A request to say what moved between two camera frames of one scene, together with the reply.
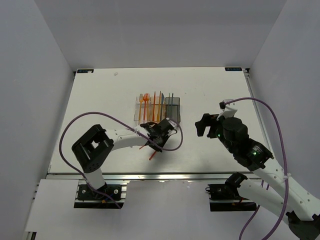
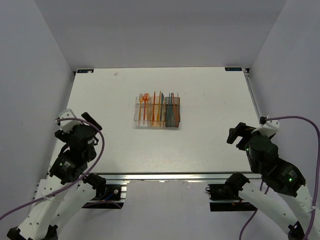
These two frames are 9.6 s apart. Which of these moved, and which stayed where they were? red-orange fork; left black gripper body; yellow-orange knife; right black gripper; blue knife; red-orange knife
Moved: left black gripper body; right black gripper
Stayed: red-orange knife; red-orange fork; yellow-orange knife; blue knife
